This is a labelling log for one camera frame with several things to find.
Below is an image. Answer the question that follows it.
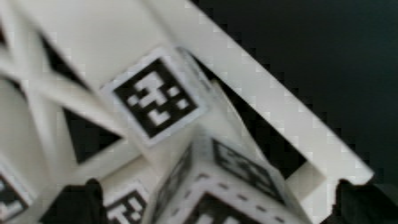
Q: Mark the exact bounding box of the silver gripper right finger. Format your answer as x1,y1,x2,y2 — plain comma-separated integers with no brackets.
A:
322,179,398,224

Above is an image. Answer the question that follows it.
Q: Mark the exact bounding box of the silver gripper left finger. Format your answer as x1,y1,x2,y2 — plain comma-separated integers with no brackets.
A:
40,178,107,224

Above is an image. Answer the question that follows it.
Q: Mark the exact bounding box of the white cube nut front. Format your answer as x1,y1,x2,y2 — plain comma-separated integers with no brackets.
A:
143,135,312,224

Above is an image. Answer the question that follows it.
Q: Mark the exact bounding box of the white long chair back bar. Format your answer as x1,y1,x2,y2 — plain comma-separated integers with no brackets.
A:
0,0,264,224

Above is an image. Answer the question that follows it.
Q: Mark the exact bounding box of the white chair seat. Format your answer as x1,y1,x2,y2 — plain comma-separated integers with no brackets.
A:
145,0,374,223

